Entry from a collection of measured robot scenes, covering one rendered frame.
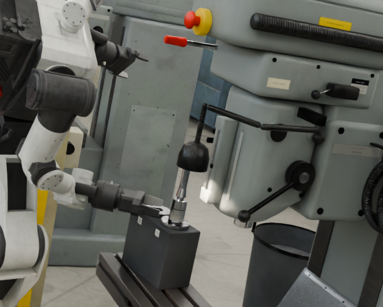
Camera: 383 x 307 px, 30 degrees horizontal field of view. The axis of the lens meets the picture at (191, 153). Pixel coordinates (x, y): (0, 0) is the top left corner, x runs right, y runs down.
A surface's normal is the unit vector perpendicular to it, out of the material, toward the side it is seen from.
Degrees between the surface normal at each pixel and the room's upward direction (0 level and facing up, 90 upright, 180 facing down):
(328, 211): 90
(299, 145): 90
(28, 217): 74
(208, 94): 90
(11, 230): 60
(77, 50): 34
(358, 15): 90
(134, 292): 0
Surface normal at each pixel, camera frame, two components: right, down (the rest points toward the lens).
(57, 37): 0.50, -0.61
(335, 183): 0.43, 0.30
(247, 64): -0.88, -0.07
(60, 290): 0.20, -0.95
